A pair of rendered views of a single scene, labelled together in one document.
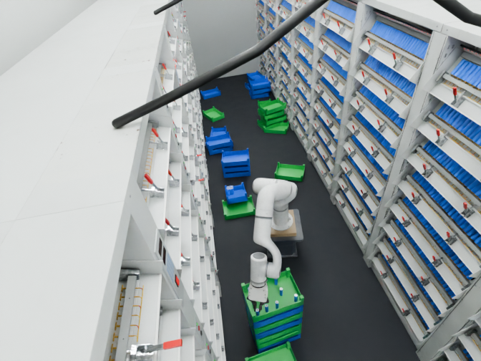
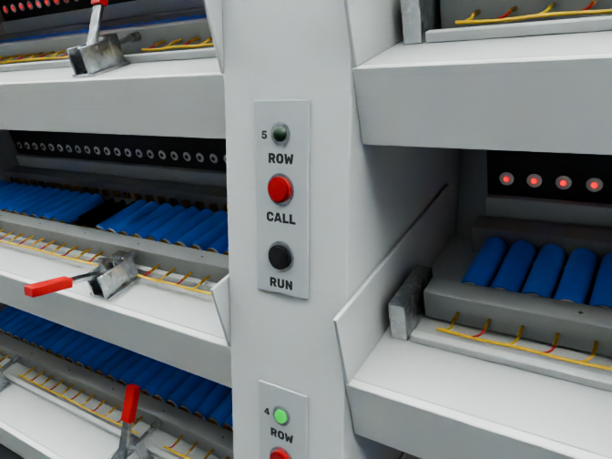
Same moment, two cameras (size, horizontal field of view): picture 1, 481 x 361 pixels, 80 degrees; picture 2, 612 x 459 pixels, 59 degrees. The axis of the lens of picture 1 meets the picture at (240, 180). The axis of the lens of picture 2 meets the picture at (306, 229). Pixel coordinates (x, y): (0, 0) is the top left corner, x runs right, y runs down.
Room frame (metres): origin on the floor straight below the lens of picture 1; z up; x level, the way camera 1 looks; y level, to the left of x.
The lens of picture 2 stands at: (2.06, 0.05, 1.09)
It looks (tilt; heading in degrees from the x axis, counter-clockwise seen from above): 12 degrees down; 127
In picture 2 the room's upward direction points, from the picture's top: straight up
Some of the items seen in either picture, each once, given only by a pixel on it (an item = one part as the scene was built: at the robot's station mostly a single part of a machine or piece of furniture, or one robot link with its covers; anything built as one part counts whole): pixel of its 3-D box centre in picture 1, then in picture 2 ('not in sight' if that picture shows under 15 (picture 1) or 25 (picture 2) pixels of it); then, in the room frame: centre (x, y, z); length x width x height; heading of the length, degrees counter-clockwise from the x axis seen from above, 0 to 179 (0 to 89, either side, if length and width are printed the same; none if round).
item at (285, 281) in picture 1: (271, 294); not in sight; (0.80, -0.09, 0.52); 0.30 x 0.20 x 0.08; 102
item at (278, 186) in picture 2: not in sight; (281, 188); (1.85, 0.31, 1.04); 0.02 x 0.01 x 0.02; 4
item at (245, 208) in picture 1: (238, 207); not in sight; (1.97, 0.05, 0.04); 0.30 x 0.20 x 0.08; 94
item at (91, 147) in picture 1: (139, 46); not in sight; (1.49, 0.39, 1.72); 2.19 x 0.20 x 0.03; 4
